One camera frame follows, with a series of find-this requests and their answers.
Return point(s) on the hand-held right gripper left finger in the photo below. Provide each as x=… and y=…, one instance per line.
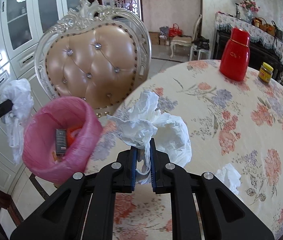
x=134, y=170

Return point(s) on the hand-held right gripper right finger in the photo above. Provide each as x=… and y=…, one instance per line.
x=152, y=170

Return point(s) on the white plastic bag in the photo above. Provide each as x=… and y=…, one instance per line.
x=19, y=100
x=174, y=140

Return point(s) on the large white tissue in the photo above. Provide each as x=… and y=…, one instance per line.
x=136, y=125

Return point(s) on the pink lined waste bin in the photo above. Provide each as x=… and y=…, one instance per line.
x=81, y=135

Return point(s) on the orange foam fruit net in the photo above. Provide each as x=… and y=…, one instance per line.
x=75, y=133

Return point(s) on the small black box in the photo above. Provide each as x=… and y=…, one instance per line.
x=61, y=141

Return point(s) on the small crumpled white tissue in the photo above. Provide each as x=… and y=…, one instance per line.
x=229, y=177

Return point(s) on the floral tablecloth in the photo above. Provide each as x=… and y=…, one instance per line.
x=231, y=130

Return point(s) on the white glass door cabinet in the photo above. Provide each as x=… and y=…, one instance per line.
x=19, y=17

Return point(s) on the tufted beige dining chair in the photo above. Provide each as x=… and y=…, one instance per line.
x=91, y=55

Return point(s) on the cardboard box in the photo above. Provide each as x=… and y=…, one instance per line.
x=154, y=38

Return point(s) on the white cushioned chair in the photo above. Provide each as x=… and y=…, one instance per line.
x=181, y=40

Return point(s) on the stool with dark clothes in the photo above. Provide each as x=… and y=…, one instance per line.
x=200, y=43

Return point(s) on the grey paper bag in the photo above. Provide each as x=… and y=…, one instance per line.
x=164, y=32

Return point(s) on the red gift bag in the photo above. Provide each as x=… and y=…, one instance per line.
x=175, y=31

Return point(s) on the red thermos flask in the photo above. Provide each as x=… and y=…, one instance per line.
x=235, y=55

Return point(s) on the yellow lid glass jar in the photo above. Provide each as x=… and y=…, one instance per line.
x=265, y=73

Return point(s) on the black piano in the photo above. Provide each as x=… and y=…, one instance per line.
x=261, y=55

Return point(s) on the floral lace piano cover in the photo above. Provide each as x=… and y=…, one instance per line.
x=231, y=21

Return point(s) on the white lattice screen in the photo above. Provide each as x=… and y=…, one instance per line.
x=131, y=0

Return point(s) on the brown wicker basket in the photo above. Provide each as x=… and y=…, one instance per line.
x=259, y=24

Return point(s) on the orange wicker basket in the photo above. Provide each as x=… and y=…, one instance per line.
x=271, y=29

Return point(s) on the black handbag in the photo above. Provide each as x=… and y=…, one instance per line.
x=278, y=32

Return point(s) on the vase of pink flowers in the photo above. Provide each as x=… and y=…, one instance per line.
x=249, y=7

